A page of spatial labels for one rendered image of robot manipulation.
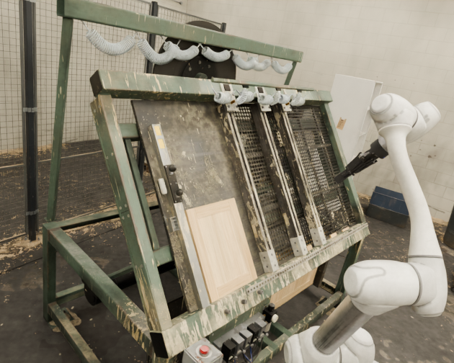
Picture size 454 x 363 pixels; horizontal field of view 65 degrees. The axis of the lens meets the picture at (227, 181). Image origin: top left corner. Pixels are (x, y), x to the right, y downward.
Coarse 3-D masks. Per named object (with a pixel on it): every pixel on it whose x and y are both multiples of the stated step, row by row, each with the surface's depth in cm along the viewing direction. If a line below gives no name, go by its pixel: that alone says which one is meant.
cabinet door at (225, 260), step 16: (192, 208) 186; (208, 208) 193; (224, 208) 201; (192, 224) 183; (208, 224) 191; (224, 224) 199; (240, 224) 207; (192, 240) 182; (208, 240) 188; (224, 240) 195; (240, 240) 203; (208, 256) 185; (224, 256) 192; (240, 256) 200; (208, 272) 182; (224, 272) 189; (240, 272) 197; (208, 288) 179; (224, 288) 186
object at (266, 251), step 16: (240, 96) 210; (224, 112) 217; (224, 128) 219; (240, 144) 217; (240, 160) 214; (240, 176) 215; (256, 192) 216; (256, 208) 212; (256, 224) 212; (256, 240) 214; (272, 256) 211
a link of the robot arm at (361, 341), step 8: (360, 328) 156; (352, 336) 151; (360, 336) 151; (368, 336) 153; (344, 344) 151; (352, 344) 149; (360, 344) 148; (368, 344) 149; (344, 352) 149; (352, 352) 149; (360, 352) 148; (368, 352) 148; (344, 360) 148; (352, 360) 148; (360, 360) 148; (368, 360) 148
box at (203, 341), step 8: (192, 344) 147; (200, 344) 147; (208, 344) 148; (184, 352) 143; (192, 352) 143; (200, 352) 143; (208, 352) 144; (216, 352) 145; (184, 360) 144; (192, 360) 140; (200, 360) 140; (208, 360) 140; (216, 360) 142
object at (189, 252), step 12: (156, 144) 179; (156, 156) 180; (168, 156) 181; (168, 192) 178; (180, 204) 178; (180, 216) 176; (180, 228) 175; (180, 240) 176; (192, 252) 176; (192, 264) 174; (192, 276) 173; (192, 288) 175; (204, 288) 175; (204, 300) 173
